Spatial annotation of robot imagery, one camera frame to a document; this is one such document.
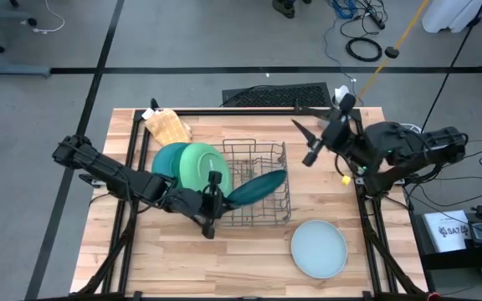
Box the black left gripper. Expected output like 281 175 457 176
165 186 239 240

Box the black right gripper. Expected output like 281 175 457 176
290 105 366 167

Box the small dark teal plate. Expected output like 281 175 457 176
226 168 289 207

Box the large light green plate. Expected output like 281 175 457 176
177 142 234 198

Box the grey wire dish rack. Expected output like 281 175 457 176
213 138 292 227

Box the large teal plate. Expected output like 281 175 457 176
151 141 190 179

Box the small pale blue plate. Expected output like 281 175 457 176
290 220 349 280

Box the yellow checked dish cloth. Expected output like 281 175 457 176
144 108 194 147

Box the person's dark shoe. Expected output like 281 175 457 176
271 0 297 20

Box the black power strip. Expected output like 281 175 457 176
365 7 387 31

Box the white printed booklet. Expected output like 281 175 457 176
422 209 474 254

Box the black side stand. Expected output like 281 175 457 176
411 211 482 293

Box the grey floor bar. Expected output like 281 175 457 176
0 64 52 78

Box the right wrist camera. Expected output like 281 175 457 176
338 93 357 115

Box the black aluminium table frame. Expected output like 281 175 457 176
69 98 431 301

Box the coiled black cable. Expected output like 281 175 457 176
345 36 384 64

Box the white cable coil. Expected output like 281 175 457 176
399 121 428 134

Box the blue cable bundle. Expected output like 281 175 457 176
327 0 357 20

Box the yellow strap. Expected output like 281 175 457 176
351 0 431 106

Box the long black cable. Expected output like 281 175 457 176
419 0 482 137

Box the white floor cable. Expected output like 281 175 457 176
33 0 66 34

